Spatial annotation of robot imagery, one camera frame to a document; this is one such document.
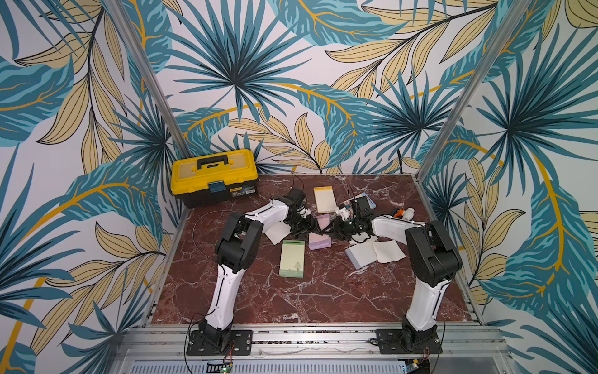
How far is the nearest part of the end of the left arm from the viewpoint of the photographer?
871 mm

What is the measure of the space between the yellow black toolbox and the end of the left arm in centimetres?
27

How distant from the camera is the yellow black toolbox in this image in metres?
0.97
